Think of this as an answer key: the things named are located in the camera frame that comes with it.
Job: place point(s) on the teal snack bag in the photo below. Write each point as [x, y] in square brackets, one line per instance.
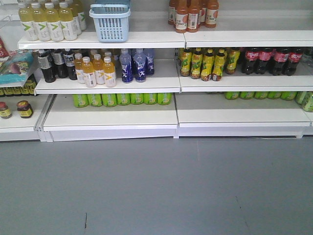
[15, 70]

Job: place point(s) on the blue sports drink bottle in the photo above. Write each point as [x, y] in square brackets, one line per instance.
[140, 61]
[149, 53]
[126, 65]

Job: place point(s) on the light blue plastic basket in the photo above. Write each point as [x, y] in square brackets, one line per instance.
[111, 20]

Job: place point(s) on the orange vitamin drink bottle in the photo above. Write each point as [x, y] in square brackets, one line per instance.
[109, 72]
[78, 67]
[88, 72]
[99, 71]

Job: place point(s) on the yellow iced tea bottle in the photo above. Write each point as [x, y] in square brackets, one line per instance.
[185, 59]
[217, 72]
[232, 59]
[207, 65]
[196, 63]

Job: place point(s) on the red lid sauce jar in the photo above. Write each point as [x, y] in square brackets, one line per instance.
[24, 108]
[5, 112]

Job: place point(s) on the white store shelving unit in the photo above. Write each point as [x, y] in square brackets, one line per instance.
[191, 113]

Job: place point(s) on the cola bottle red label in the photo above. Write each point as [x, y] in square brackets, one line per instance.
[251, 56]
[280, 57]
[293, 60]
[263, 59]

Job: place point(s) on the pale yellow drink bottle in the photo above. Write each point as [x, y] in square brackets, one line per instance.
[40, 22]
[26, 19]
[53, 23]
[67, 22]

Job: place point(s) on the dark drink bottle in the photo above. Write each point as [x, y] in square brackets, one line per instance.
[60, 63]
[69, 61]
[46, 66]

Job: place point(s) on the orange C100 juice bottle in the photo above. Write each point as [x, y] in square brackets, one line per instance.
[193, 16]
[212, 13]
[181, 16]

